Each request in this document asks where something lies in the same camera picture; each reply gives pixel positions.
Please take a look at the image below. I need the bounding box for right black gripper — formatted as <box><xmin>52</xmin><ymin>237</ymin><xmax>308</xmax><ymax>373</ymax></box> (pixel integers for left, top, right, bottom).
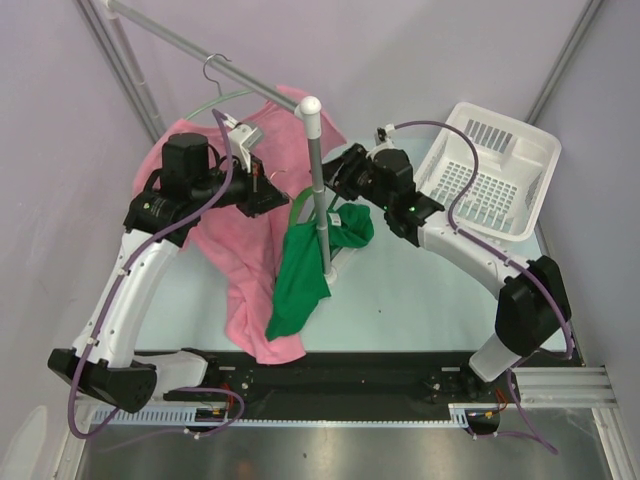
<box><xmin>311</xmin><ymin>143</ymin><xmax>393</xmax><ymax>211</ymax></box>

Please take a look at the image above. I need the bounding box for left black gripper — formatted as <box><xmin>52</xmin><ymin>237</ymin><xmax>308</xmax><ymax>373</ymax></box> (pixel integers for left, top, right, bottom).
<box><xmin>191</xmin><ymin>152</ymin><xmax>290</xmax><ymax>218</ymax></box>

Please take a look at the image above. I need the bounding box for green t shirt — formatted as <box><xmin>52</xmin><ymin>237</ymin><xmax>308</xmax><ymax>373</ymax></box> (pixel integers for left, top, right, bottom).
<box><xmin>265</xmin><ymin>203</ymin><xmax>374</xmax><ymax>341</ymax></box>

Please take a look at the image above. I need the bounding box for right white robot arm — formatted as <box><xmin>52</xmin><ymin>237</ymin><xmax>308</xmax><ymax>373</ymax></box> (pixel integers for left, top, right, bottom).
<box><xmin>322</xmin><ymin>144</ymin><xmax>571</xmax><ymax>401</ymax></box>

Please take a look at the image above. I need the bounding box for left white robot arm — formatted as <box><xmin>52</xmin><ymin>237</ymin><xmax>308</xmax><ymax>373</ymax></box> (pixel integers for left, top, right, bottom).
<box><xmin>47</xmin><ymin>125</ymin><xmax>287</xmax><ymax>413</ymax></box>

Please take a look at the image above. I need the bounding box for pink t shirt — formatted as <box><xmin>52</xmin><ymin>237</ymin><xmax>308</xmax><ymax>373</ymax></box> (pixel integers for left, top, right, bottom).
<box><xmin>130</xmin><ymin>83</ymin><xmax>347</xmax><ymax>366</ymax></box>

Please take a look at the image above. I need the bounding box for white plastic basket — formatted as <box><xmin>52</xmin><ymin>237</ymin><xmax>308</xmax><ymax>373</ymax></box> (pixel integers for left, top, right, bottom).
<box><xmin>415</xmin><ymin>102</ymin><xmax>562</xmax><ymax>243</ymax></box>

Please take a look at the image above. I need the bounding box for grey clothes rack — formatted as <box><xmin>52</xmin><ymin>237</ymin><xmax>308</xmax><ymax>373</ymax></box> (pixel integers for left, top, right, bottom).
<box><xmin>102</xmin><ymin>0</ymin><xmax>361</xmax><ymax>286</ymax></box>

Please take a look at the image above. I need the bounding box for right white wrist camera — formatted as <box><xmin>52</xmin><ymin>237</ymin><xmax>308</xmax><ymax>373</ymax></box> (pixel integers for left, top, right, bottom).
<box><xmin>375</xmin><ymin>123</ymin><xmax>396</xmax><ymax>150</ymax></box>

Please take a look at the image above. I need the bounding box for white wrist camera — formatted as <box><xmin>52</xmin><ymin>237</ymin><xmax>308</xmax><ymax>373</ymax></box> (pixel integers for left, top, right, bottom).
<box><xmin>223</xmin><ymin>116</ymin><xmax>264</xmax><ymax>172</ymax></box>
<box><xmin>375</xmin><ymin>123</ymin><xmax>396</xmax><ymax>150</ymax></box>

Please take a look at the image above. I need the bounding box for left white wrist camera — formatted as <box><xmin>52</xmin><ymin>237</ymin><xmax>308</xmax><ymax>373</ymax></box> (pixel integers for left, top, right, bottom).
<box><xmin>223</xmin><ymin>116</ymin><xmax>264</xmax><ymax>172</ymax></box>

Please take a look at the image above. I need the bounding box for light green wire hanger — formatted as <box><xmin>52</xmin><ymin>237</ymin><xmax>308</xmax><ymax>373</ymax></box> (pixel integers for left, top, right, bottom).
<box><xmin>184</xmin><ymin>53</ymin><xmax>252</xmax><ymax>120</ymax></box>

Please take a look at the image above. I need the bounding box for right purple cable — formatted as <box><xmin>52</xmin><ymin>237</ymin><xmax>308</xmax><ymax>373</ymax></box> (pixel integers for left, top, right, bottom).
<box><xmin>392</xmin><ymin>119</ymin><xmax>574</xmax><ymax>455</ymax></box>

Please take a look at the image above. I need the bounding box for purple cable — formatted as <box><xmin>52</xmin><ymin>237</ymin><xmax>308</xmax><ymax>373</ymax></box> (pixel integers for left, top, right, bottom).
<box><xmin>392</xmin><ymin>119</ymin><xmax>574</xmax><ymax>455</ymax></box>
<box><xmin>67</xmin><ymin>108</ymin><xmax>236</xmax><ymax>440</ymax></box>

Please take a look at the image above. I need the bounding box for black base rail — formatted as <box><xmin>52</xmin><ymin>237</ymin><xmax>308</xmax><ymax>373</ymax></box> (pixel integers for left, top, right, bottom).
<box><xmin>163</xmin><ymin>351</ymin><xmax>524</xmax><ymax>413</ymax></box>

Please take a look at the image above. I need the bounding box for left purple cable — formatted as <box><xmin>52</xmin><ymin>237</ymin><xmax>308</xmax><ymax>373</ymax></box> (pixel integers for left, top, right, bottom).
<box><xmin>67</xmin><ymin>108</ymin><xmax>236</xmax><ymax>440</ymax></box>

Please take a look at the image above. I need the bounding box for white cable duct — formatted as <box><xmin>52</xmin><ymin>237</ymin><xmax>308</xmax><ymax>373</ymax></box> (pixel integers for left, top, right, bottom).
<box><xmin>108</xmin><ymin>401</ymin><xmax>508</xmax><ymax>430</ymax></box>

